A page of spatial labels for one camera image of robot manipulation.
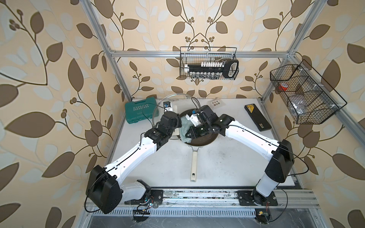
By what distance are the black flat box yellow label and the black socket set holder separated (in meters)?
0.37

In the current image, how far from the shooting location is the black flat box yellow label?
1034mm

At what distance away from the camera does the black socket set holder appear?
82 cm
